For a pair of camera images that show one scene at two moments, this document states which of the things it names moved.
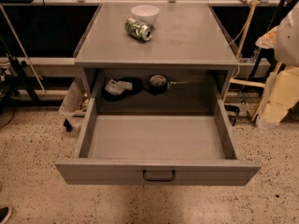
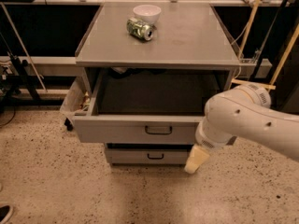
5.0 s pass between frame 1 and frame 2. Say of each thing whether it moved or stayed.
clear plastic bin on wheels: stayed
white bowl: stayed
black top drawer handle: moved
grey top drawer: moved
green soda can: stayed
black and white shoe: stayed
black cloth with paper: moved
